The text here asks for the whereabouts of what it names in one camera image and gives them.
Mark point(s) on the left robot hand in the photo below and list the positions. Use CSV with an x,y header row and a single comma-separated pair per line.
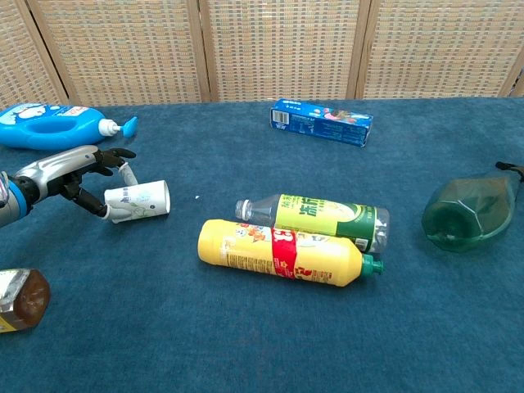
x,y
61,172

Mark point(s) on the white paper cup green print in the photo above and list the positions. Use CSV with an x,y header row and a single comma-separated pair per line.
x,y
141,200

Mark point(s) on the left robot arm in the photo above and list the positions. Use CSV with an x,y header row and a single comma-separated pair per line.
x,y
10,202

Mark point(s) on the blue pump detergent bottle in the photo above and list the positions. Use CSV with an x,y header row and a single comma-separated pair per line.
x,y
49,127

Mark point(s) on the brown liquid bottle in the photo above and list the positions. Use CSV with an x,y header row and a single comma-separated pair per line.
x,y
22,299

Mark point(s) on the yellow bottle green cap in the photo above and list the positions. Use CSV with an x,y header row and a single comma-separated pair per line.
x,y
278,251

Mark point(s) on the woven folding screen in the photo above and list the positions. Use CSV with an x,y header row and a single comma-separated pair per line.
x,y
262,49

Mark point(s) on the blue table cloth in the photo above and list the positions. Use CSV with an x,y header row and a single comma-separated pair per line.
x,y
262,319

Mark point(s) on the clear bottle green label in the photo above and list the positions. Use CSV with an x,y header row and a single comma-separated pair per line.
x,y
311,215

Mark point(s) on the blue toothpaste box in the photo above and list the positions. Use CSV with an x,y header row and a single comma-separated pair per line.
x,y
323,123

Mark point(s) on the green glass bottle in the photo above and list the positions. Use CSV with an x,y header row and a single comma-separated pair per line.
x,y
471,213

